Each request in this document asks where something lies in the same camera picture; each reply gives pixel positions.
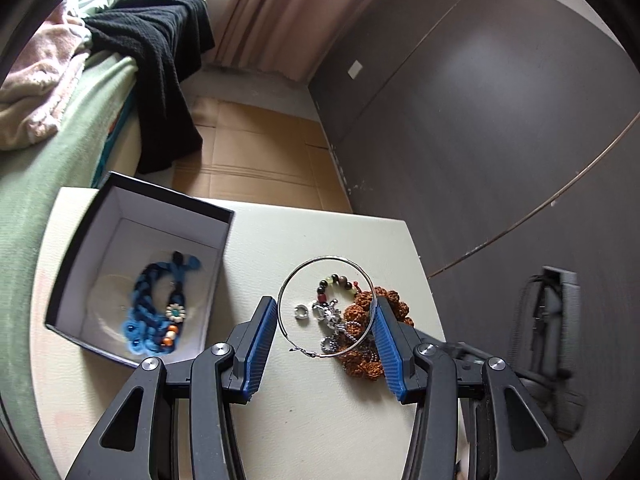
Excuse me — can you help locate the white table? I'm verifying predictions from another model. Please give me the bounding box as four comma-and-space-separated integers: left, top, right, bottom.
170, 96, 353, 213

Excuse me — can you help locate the dark beaded bracelet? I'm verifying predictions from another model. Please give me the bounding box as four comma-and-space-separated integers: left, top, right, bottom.
316, 272, 363, 306

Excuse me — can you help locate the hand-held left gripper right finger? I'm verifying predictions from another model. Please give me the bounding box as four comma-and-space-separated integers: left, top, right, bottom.
372, 296, 583, 480

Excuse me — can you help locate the large silver hoop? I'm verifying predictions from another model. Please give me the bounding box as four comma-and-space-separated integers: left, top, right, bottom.
276, 257, 377, 361

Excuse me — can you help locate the silver charm chain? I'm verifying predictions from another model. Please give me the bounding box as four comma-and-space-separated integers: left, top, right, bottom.
312, 297, 373, 361

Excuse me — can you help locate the beige fleece blanket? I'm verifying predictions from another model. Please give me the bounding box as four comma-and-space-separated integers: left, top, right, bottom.
0, 5, 93, 151

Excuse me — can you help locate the black jewelry box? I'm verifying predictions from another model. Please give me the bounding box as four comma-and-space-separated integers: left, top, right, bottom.
44, 171, 236, 370

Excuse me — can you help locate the brown seed bracelet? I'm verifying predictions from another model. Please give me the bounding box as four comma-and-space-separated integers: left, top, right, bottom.
336, 286, 416, 380

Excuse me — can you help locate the black knitted cloth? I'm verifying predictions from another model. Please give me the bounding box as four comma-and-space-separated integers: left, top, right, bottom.
82, 0, 216, 176

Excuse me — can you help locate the pink curtain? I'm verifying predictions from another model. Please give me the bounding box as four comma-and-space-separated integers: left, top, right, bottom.
215, 0, 401, 81

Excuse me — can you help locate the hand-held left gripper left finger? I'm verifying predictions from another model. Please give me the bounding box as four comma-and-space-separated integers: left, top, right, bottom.
65, 296, 278, 480

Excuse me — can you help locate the green bed sheet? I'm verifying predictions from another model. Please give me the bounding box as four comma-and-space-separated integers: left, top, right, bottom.
0, 55, 138, 480

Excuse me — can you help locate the blue braided bracelet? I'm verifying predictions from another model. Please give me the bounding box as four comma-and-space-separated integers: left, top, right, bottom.
120, 252, 202, 358

